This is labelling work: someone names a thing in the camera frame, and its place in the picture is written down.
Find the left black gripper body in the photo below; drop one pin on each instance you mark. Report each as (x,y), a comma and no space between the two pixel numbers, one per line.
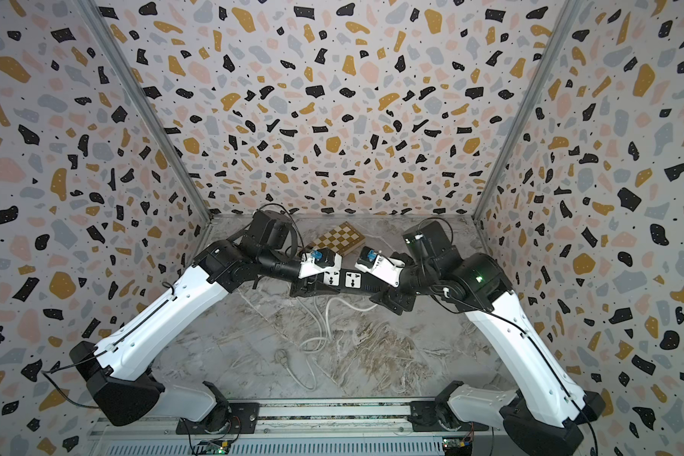
(303,286)

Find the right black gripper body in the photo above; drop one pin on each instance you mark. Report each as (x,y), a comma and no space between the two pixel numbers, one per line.
(403,296)

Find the black power strip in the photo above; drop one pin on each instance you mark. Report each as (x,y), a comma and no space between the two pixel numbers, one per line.
(349,282)

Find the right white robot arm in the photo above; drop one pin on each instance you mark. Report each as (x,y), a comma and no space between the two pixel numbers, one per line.
(543,415)

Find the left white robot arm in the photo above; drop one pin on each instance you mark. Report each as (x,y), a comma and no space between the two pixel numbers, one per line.
(117,369)

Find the wooden chessboard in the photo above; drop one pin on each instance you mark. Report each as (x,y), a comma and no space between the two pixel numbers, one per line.
(342,239)

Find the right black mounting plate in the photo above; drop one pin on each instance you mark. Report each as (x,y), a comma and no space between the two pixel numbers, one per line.
(424,418)

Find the black mounting plate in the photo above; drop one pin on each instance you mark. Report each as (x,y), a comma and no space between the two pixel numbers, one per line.
(424,418)
(240,418)

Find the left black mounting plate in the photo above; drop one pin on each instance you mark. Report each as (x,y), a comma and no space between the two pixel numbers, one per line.
(240,418)

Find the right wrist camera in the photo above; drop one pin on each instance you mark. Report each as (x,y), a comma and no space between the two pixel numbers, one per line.
(428,239)

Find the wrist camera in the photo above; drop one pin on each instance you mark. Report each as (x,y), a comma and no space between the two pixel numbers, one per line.
(267,229)
(428,239)

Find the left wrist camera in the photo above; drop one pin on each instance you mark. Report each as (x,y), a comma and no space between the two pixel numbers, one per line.
(267,229)

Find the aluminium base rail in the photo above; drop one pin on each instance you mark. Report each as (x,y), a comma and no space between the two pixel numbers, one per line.
(368,426)

